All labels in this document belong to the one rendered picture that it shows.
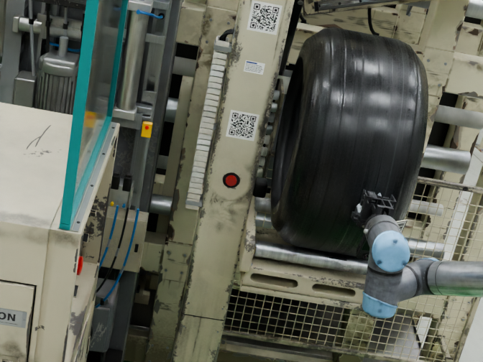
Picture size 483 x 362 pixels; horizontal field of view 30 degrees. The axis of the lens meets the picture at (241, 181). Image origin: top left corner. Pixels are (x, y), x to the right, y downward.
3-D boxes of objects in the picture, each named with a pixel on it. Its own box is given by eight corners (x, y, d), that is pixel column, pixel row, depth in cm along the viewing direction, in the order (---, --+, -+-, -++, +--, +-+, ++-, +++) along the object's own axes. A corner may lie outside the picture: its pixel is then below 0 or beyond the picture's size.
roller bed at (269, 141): (203, 171, 283) (220, 82, 271) (205, 153, 296) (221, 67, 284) (265, 182, 284) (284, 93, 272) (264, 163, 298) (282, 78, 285)
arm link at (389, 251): (371, 275, 186) (376, 237, 184) (363, 254, 197) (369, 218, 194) (408, 278, 187) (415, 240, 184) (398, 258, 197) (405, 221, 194)
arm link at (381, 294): (413, 312, 197) (421, 266, 194) (379, 324, 190) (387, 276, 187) (387, 298, 203) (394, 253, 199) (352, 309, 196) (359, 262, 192)
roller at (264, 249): (249, 258, 244) (251, 252, 240) (251, 242, 246) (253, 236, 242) (374, 279, 247) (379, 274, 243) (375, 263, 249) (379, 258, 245)
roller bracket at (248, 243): (238, 272, 240) (246, 240, 236) (239, 207, 276) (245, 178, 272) (251, 274, 240) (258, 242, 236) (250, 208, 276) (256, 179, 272)
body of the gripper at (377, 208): (393, 193, 210) (402, 211, 198) (384, 228, 212) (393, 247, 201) (361, 187, 209) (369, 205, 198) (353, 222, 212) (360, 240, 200)
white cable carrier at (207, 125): (185, 207, 245) (215, 40, 226) (186, 200, 250) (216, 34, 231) (200, 210, 246) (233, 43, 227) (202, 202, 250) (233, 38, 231)
